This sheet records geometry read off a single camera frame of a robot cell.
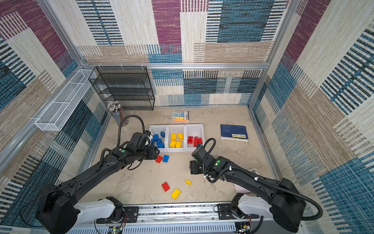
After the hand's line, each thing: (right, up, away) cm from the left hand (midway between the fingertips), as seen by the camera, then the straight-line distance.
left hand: (156, 149), depth 83 cm
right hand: (+23, -10, -2) cm, 25 cm away
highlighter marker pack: (+12, +19, +29) cm, 37 cm away
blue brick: (-1, +3, +16) cm, 16 cm away
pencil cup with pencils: (-30, +24, +14) cm, 41 cm away
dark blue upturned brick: (0, +7, +19) cm, 20 cm away
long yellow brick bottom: (+11, -23, -4) cm, 26 cm away
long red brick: (+23, +3, +16) cm, 28 cm away
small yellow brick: (+18, -18, 0) cm, 26 cm away
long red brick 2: (+26, +3, +14) cm, 29 cm away
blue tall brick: (+1, 0, +11) cm, 11 cm away
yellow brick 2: (+11, +1, +14) cm, 18 cm away
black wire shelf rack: (-25, +42, +26) cm, 55 cm away
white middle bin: (+9, +10, +21) cm, 25 cm away
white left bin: (-3, +10, +19) cm, 22 cm away
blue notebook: (+50, +8, +23) cm, 56 cm away
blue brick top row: (+4, -7, +9) cm, 12 cm away
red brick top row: (0, -7, +8) cm, 11 cm away
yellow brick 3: (+8, +1, +14) cm, 16 cm away
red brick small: (+19, +3, +16) cm, 25 cm away
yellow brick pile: (+13, +6, +16) cm, 21 cm away
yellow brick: (+8, +5, +16) cm, 19 cm away
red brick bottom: (+6, -20, -1) cm, 21 cm away
